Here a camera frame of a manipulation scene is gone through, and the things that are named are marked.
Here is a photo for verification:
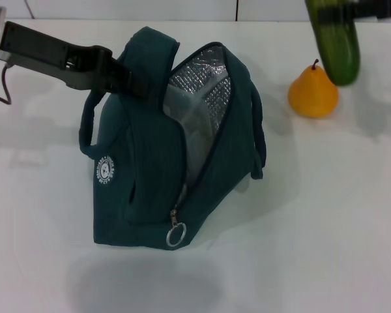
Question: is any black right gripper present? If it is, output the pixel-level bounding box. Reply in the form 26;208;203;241
318;0;391;24

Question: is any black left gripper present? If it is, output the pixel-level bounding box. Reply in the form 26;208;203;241
0;21;151;98

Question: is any green cucumber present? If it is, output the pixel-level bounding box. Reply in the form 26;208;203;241
305;0;361;86

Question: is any clear container with blue-rimmed lid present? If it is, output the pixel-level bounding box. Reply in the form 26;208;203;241
162;93;222;154

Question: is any dark teal insulated lunch bag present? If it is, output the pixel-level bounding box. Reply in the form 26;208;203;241
78;25;267;252

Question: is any orange pear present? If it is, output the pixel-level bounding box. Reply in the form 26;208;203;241
287;59;340;118

